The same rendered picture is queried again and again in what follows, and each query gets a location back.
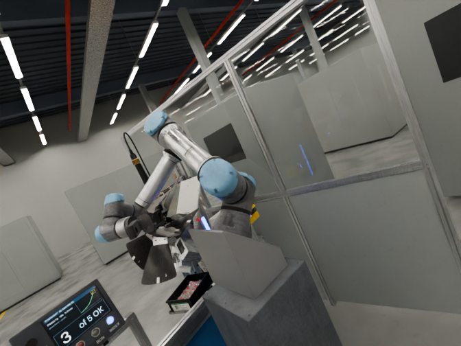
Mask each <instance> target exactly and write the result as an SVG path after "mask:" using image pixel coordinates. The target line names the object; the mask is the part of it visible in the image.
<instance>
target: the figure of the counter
mask: <svg viewBox="0 0 461 346"><path fill-rule="evenodd" d="M77 338H78V335H77V334H76V333H75V331H74V329H73V328H72V327H71V325H70V324H69V325H68V326H66V327H65V328H64V329H63V330H61V331H60V332H58V333H57V334H56V335H55V336H53V339H54V340H55V342H56V343H57V345H58V346H68V345H70V344H71V343H72V342H73V341H74V340H75V339H77Z"/></svg>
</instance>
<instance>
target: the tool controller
mask: <svg viewBox="0 0 461 346"><path fill-rule="evenodd" d="M108 316H113V317H114V319H115V320H114V322H113V323H112V324H111V325H108V324H106V318H107V317H108ZM125 323H126V322H125V320H124V319H123V317H122V316H121V314H120V313H119V311H118V309H117V308H116V306H115V305H114V303H113V302H112V300H111V299H110V297H109V296H108V294H107V293H106V291H105V290H104V288H103V287H102V285H101V284H100V282H99V281H98V279H94V280H93V281H92V282H90V283H89V284H87V285H86V286H85V287H83V288H81V289H80V290H79V291H77V292H76V293H74V294H73V295H71V296H70V297H69V298H67V299H65V300H64V301H63V302H61V303H60V304H58V305H57V306H56V307H54V308H52V309H51V310H50V311H48V312H47V313H45V314H44V315H42V316H41V317H40V318H38V319H36V320H35V321H34V322H33V323H31V324H29V325H28V326H27V327H25V328H23V329H22V330H21V331H20V332H18V333H16V334H15V335H14V336H12V337H11V338H10V339H9V340H8V342H9V343H10V344H11V346H58V345H57V343H56V342H55V340H54V339H53V336H55V335H56V334H57V333H58V332H60V331H61V330H63V329H64V328H65V327H66V326H68V325H69V324H70V325H71V327H72V328H73V329H74V331H75V333H76V334H77V335H78V338H77V339H75V340H74V341H73V342H72V343H71V344H70V345H68V346H75V345H76V343H77V342H78V341H84V342H85V346H101V345H103V346H106V345H107V344H108V343H109V342H108V339H109V338H110V337H111V336H112V335H113V334H114V333H115V332H117V331H118V330H119V329H120V328H121V327H122V326H123V325H125ZM96 327H98V328H99V329H100V334H99V336H97V337H92V336H91V332H92V330H93V329H94V328H96Z"/></svg>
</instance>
